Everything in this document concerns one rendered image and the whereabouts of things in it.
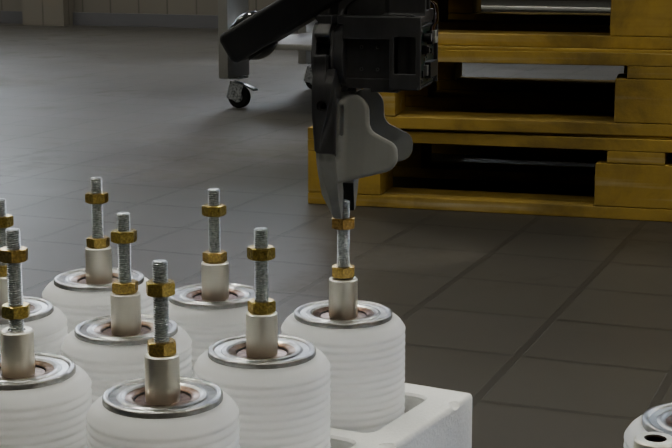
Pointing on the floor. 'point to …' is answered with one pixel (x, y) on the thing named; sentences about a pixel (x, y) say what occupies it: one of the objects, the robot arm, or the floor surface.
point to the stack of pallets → (538, 89)
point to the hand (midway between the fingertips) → (335, 196)
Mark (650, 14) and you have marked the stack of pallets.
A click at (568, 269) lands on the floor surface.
